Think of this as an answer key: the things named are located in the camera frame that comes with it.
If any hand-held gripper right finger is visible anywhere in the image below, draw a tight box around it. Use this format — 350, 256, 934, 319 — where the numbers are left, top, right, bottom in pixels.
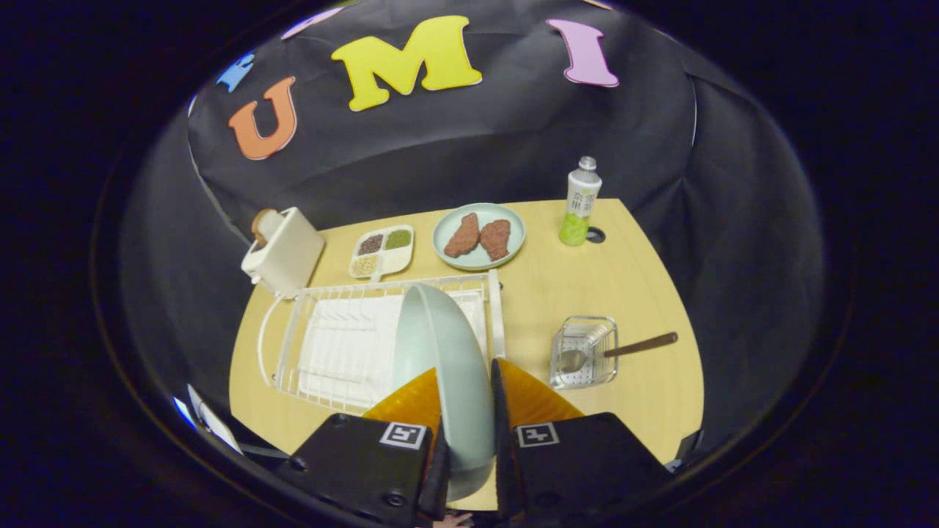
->
489, 357, 674, 525

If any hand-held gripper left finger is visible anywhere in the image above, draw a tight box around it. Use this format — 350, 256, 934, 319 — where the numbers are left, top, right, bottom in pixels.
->
275, 367, 452, 525

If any clear metal wire basket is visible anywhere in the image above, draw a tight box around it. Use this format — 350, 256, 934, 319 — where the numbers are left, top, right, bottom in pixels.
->
549, 316, 619, 390

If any white wire dish rack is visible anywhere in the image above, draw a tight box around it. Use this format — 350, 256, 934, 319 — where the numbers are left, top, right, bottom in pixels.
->
258, 269, 507, 415

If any wooden handled metal spoon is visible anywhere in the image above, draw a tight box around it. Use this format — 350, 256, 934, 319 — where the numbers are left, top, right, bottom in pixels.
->
560, 331, 679, 374

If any pale green plate with meat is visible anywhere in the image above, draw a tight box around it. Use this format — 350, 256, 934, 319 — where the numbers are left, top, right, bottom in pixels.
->
432, 203, 527, 271

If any white drain tray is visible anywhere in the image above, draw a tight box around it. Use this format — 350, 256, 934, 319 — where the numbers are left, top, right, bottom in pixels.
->
297, 292, 489, 400

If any white box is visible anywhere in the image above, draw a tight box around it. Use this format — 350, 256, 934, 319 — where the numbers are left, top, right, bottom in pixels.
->
187, 385, 244, 456

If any brown meat piece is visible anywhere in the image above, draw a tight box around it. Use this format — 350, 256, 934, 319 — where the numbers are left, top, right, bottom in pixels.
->
479, 219, 512, 262
444, 213, 481, 259

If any white sectioned tray with grains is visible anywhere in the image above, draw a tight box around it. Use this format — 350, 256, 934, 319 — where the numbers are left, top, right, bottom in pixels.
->
348, 224, 415, 283

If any cream toaster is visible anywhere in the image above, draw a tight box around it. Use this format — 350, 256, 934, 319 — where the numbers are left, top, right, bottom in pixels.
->
241, 207, 326, 298

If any white and green bottle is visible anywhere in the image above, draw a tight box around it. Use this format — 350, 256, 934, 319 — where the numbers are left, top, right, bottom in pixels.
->
559, 156, 603, 247

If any toast slice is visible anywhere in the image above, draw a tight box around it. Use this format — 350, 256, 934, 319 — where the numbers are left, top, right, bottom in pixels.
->
251, 208, 283, 246

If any black backdrop cloth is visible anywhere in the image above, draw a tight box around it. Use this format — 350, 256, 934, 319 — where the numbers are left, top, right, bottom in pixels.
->
117, 0, 826, 470

